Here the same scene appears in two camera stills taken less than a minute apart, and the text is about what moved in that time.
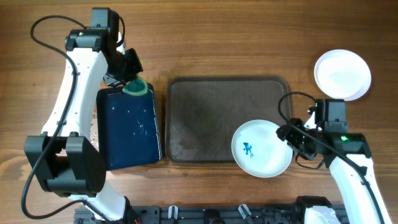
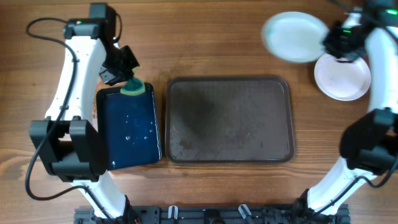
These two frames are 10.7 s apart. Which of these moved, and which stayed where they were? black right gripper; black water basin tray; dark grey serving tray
Moved: black right gripper
Stayed: black water basin tray; dark grey serving tray
